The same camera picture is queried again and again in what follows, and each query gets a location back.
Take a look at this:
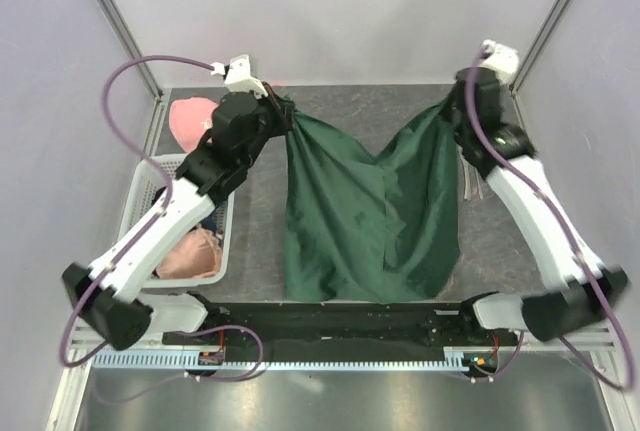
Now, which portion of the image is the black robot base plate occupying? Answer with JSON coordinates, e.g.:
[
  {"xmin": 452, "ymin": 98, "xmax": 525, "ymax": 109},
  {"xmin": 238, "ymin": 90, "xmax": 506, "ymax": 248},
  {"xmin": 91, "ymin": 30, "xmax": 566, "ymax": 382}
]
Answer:
[{"xmin": 162, "ymin": 295, "xmax": 521, "ymax": 352}]

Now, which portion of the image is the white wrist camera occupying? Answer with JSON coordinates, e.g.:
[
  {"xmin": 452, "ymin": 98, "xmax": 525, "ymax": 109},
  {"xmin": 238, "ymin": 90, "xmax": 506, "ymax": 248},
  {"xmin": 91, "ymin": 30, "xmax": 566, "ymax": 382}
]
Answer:
[
  {"xmin": 480, "ymin": 39, "xmax": 520, "ymax": 85},
  {"xmin": 210, "ymin": 54, "xmax": 267, "ymax": 98}
]

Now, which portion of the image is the navy blue cloth in basket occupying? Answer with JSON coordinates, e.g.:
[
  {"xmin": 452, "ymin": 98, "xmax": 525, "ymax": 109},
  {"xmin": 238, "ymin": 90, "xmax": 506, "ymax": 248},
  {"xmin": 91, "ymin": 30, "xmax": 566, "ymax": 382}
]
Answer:
[{"xmin": 199, "ymin": 209, "xmax": 226, "ymax": 237}]

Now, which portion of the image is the aluminium frame post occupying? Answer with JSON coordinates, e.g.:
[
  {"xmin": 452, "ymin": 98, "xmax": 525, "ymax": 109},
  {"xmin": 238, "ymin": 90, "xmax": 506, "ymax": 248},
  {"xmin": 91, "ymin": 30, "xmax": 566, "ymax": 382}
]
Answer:
[
  {"xmin": 67, "ymin": 0, "xmax": 165, "ymax": 100},
  {"xmin": 510, "ymin": 0, "xmax": 573, "ymax": 97}
]

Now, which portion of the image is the left aluminium frame post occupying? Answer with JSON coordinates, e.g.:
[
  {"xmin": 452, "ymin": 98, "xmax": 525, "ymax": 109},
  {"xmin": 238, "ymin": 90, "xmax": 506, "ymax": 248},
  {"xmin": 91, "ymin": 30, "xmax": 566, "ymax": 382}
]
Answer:
[{"xmin": 67, "ymin": 0, "xmax": 165, "ymax": 100}]

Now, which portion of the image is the right aluminium frame post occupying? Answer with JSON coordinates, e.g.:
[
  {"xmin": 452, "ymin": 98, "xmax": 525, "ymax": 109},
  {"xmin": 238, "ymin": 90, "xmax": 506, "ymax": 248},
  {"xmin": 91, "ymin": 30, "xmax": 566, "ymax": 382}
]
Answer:
[{"xmin": 510, "ymin": 0, "xmax": 573, "ymax": 97}]

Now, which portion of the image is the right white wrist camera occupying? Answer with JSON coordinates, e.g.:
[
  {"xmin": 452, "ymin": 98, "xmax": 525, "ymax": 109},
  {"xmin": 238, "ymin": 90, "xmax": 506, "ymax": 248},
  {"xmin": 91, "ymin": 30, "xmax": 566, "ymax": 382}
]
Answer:
[{"xmin": 480, "ymin": 39, "xmax": 520, "ymax": 85}]

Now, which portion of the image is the dark green cloth napkin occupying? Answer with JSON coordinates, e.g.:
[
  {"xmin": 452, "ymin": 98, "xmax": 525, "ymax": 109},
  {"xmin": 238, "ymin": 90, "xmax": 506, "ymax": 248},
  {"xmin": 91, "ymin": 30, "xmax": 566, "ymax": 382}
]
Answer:
[{"xmin": 283, "ymin": 104, "xmax": 460, "ymax": 303}]

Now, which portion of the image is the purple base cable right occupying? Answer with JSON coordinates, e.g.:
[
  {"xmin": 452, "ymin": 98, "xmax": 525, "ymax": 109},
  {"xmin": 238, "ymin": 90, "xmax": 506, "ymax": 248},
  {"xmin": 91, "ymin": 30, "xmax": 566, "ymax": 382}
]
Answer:
[{"xmin": 449, "ymin": 330, "xmax": 526, "ymax": 386}]

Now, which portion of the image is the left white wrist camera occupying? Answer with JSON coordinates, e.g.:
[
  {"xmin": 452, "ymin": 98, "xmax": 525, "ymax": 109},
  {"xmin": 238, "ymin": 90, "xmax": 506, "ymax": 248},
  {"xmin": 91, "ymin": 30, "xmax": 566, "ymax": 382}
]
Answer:
[{"xmin": 210, "ymin": 54, "xmax": 267, "ymax": 98}]

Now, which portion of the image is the peach cloth in basket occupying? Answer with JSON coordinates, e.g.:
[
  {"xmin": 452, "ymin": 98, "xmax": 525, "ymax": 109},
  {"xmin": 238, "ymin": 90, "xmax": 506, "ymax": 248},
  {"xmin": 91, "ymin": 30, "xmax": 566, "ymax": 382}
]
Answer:
[{"xmin": 155, "ymin": 227, "xmax": 223, "ymax": 279}]

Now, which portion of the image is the light blue slotted cable duct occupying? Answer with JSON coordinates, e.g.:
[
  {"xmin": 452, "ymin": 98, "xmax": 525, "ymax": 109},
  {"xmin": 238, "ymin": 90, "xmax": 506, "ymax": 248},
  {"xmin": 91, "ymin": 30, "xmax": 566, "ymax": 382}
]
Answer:
[{"xmin": 93, "ymin": 349, "xmax": 479, "ymax": 372}]

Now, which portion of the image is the pink baseball cap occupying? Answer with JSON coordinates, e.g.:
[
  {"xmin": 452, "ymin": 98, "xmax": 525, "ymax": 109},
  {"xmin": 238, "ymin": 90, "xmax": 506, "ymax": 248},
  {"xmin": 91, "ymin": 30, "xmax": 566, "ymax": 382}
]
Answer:
[{"xmin": 168, "ymin": 97, "xmax": 218, "ymax": 153}]

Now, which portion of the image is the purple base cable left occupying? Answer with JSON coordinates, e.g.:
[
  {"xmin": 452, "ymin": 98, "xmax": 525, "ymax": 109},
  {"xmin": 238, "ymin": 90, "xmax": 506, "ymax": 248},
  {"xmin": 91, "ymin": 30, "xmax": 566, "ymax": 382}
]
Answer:
[{"xmin": 92, "ymin": 325, "xmax": 265, "ymax": 406}]

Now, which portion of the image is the silver spoon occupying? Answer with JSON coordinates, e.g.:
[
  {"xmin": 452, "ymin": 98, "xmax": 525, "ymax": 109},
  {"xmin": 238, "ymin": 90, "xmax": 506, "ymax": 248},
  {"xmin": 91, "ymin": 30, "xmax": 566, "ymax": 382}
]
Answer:
[{"xmin": 473, "ymin": 170, "xmax": 484, "ymax": 200}]

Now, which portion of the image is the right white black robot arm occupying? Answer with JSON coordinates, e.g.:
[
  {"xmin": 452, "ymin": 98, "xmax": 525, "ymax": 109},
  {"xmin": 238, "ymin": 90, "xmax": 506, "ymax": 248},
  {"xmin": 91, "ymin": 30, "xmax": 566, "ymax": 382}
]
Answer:
[{"xmin": 443, "ymin": 67, "xmax": 630, "ymax": 345}]

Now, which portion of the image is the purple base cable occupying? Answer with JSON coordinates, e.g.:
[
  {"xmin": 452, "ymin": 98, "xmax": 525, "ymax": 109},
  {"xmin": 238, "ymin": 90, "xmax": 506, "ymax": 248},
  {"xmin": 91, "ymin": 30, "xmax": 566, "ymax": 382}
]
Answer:
[
  {"xmin": 92, "ymin": 325, "xmax": 265, "ymax": 406},
  {"xmin": 449, "ymin": 330, "xmax": 526, "ymax": 386}
]

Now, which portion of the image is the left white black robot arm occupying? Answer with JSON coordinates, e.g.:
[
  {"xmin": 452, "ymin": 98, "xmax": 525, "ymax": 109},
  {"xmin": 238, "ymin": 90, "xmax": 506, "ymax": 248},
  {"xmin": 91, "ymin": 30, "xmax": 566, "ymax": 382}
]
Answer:
[{"xmin": 62, "ymin": 92, "xmax": 296, "ymax": 351}]

